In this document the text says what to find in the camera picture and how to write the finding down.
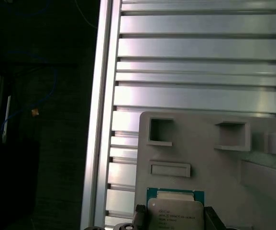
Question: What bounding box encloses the blue floor cable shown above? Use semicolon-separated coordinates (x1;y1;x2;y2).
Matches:
1;49;58;136

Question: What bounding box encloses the gray parts rack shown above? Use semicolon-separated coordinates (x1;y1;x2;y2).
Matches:
134;110;276;230

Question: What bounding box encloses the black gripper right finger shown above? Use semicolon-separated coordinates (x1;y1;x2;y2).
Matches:
204;206;228;230

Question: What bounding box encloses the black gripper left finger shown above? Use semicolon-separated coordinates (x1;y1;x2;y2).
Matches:
86;203;147;230

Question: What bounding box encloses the CPU with silver top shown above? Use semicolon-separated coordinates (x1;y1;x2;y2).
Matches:
145;187;206;230

